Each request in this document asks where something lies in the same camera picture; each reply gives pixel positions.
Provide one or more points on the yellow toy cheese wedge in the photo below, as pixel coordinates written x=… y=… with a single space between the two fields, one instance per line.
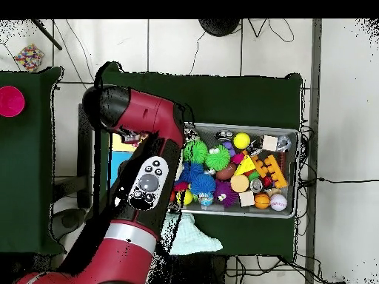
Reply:
x=246 y=165

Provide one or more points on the white polka dot cloth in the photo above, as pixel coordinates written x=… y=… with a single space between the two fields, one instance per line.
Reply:
x=131 y=138

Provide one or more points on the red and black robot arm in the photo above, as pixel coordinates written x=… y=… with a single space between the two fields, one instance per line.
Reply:
x=142 y=115

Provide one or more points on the wooden box with three holes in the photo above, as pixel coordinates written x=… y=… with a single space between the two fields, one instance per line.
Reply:
x=118 y=163

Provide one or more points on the clear mesh bin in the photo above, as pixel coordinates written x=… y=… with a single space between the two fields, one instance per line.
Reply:
x=237 y=211

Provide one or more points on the blue spiky ball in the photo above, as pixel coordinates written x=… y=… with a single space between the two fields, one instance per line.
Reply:
x=203 y=184

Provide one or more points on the purple spiky ball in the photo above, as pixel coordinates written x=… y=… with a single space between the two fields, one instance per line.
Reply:
x=225 y=192

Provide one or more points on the yellow tennis ball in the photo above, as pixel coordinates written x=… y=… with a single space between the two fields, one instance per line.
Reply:
x=241 y=140

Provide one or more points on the dark green tablecloth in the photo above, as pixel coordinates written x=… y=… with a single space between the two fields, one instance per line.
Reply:
x=237 y=94
x=35 y=195

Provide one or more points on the plain wooden cube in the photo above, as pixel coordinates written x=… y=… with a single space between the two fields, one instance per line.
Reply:
x=270 y=142

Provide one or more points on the mint green cloth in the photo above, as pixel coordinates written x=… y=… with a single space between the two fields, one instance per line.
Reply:
x=195 y=239

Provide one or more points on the small orange basketball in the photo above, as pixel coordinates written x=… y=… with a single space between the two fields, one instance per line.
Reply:
x=262 y=200

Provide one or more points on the orange toy building block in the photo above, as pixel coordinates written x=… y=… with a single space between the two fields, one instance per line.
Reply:
x=273 y=171

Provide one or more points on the white baseball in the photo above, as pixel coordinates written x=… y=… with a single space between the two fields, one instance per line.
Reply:
x=278 y=202

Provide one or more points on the black chair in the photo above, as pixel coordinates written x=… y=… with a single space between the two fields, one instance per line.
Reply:
x=80 y=171

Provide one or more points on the black round stand base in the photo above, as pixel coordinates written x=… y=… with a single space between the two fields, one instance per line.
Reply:
x=218 y=25

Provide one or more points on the pink cup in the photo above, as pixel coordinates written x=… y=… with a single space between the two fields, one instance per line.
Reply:
x=10 y=101

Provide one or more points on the black rod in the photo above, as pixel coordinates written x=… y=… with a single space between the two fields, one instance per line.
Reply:
x=46 y=34

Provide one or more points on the multicoloured patterned object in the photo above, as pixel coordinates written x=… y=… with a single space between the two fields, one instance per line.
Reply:
x=28 y=57

